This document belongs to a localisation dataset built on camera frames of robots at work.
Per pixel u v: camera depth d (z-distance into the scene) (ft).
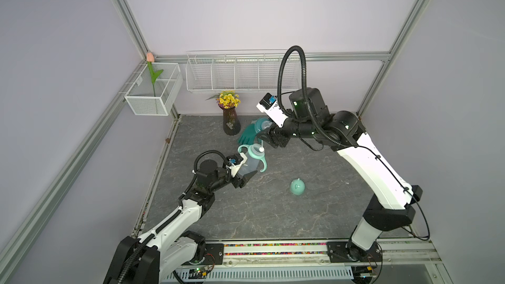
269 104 1.62
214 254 2.42
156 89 2.91
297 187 2.85
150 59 2.93
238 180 2.28
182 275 2.32
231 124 3.45
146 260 1.30
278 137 1.73
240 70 3.41
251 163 2.43
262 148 2.32
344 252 2.41
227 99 3.08
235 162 2.15
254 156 2.28
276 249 2.50
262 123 1.93
